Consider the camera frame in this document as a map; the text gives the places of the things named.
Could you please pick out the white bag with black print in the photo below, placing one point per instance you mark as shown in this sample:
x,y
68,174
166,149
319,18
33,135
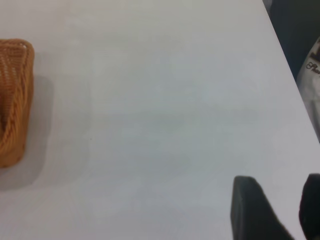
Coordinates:
x,y
311,85

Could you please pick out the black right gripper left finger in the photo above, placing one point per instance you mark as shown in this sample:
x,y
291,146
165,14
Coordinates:
x,y
250,212

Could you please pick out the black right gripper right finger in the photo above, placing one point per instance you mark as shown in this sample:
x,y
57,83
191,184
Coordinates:
x,y
312,207

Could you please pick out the orange woven wicker basket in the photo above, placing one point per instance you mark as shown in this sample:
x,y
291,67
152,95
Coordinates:
x,y
15,100

